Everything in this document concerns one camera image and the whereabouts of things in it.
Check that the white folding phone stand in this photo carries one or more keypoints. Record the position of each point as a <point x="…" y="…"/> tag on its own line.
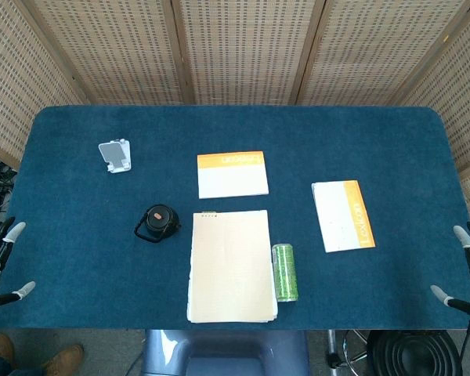
<point x="115" y="156"/>

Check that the woven bamboo screen panel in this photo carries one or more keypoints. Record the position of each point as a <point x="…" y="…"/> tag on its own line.
<point x="462" y="86"/>
<point x="113" y="51"/>
<point x="8" y="86"/>
<point x="376" y="51"/>
<point x="246" y="51"/>

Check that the stained orange white Lexicon notepad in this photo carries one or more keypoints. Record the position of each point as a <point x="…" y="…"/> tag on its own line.
<point x="342" y="215"/>

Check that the beige spiral notebook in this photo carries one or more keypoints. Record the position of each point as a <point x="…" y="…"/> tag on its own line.
<point x="231" y="266"/>

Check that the green drink can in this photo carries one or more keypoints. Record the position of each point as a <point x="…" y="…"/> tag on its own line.
<point x="284" y="272"/>

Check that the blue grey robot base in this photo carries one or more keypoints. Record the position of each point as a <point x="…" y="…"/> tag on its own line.
<point x="223" y="352"/>

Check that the chrome stool frame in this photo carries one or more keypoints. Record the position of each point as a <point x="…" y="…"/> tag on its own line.
<point x="337" y="348"/>

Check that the blue felt table cover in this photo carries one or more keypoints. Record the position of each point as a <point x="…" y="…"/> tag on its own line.
<point x="82" y="274"/>

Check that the clean orange white Lexicon notepad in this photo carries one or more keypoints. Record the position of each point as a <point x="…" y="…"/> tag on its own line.
<point x="232" y="176"/>

